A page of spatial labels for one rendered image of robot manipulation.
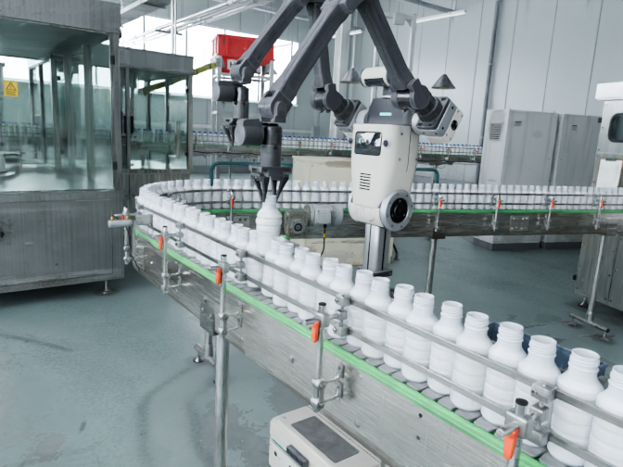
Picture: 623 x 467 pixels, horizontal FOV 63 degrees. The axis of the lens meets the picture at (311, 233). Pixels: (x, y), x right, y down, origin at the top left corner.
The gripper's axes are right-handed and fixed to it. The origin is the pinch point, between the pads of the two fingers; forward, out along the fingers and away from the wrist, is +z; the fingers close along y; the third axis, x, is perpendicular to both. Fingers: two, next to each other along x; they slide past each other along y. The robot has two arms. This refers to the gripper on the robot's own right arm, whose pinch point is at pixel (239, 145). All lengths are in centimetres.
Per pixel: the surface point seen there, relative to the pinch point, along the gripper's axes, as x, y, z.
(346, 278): 81, 16, 25
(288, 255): 58, 16, 25
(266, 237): 47, 16, 23
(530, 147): -215, -554, 2
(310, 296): 70, 18, 33
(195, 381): -91, -24, 140
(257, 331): 51, 21, 48
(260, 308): 53, 21, 41
